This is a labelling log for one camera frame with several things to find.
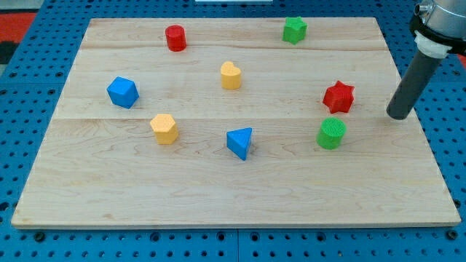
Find blue triangle block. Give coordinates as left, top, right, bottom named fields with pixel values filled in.
left=226, top=127, right=253, bottom=161

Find blue cube block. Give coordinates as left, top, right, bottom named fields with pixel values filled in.
left=106, top=76, right=139, bottom=109

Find yellow heart block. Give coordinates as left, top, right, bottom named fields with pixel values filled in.
left=221, top=61, right=242, bottom=90

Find red cylinder block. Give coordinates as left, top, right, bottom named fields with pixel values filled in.
left=165, top=25, right=186, bottom=52

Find red star block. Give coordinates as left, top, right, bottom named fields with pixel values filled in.
left=323, top=81, right=355, bottom=114

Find green star block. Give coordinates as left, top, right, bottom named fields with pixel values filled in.
left=282, top=17, right=307, bottom=44

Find green cylinder block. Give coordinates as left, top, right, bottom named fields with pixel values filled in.
left=316, top=117, right=347, bottom=150

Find light wooden board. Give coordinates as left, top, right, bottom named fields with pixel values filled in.
left=11, top=17, right=461, bottom=229

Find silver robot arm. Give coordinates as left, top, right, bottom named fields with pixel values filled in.
left=410, top=0, right=465, bottom=59

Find yellow hexagon block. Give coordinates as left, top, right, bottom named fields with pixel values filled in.
left=150, top=114, right=178, bottom=145

